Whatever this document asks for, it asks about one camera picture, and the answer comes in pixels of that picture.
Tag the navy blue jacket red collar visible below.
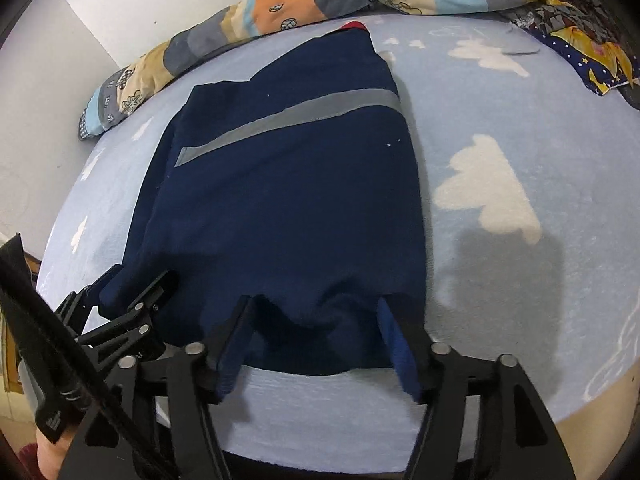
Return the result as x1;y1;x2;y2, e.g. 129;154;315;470
96;23;426;375

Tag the patterned dark clothes pile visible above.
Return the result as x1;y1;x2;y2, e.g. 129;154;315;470
501;0;639;108

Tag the person left hand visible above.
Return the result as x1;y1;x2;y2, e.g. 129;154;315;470
36;427;77;480

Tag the light blue cloud bedsheet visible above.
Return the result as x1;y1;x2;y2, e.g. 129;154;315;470
37;14;639;479

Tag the rolled patchwork quilt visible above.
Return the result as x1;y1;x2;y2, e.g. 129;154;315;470
78;0;542;140

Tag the black strap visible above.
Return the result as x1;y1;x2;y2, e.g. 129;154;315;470
0;233;166;480

